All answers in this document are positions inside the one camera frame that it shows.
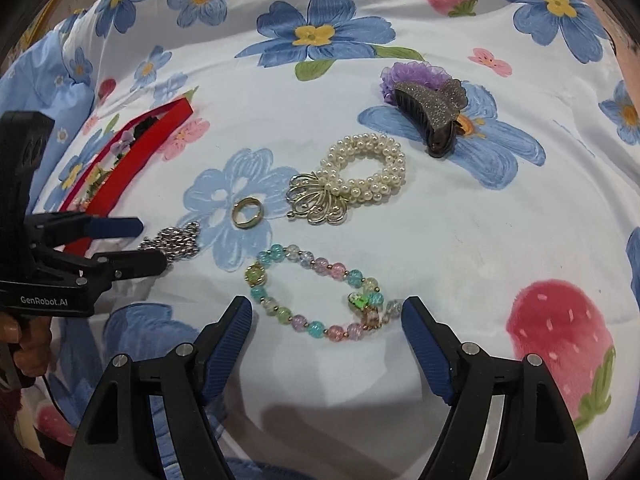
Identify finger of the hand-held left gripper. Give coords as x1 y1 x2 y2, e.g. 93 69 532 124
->
22 212 143 252
47 248 168 287

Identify person's left hand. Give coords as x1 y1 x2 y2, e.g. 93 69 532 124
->
0 311 54 390

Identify purple hair clip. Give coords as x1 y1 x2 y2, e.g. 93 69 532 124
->
107 132 137 157

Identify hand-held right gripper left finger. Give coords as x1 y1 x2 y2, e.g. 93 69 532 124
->
64 295 254 480

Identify pearl bracelet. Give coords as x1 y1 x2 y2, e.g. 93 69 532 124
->
318 133 406 210

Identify pastel glass bead bracelet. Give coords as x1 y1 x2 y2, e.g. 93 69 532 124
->
244 243 404 343

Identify light blue pillow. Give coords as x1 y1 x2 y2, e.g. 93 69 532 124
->
0 14 98 221

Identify red jewelry box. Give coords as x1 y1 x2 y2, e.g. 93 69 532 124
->
59 98 195 262

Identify silver chain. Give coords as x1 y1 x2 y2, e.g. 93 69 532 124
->
138 222 202 264

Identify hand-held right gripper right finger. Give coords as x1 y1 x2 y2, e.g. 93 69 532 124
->
401 295 591 480

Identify pink printed blanket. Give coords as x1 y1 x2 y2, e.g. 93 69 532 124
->
562 0 640 81

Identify purple scrunchie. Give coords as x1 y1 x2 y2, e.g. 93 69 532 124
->
378 61 454 107

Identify gold butterfly ornament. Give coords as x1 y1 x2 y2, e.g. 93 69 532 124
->
285 172 354 226

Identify gold ring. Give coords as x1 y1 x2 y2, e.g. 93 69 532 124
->
231 197 264 230

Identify glitter hair claw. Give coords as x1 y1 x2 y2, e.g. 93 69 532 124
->
390 77 469 157

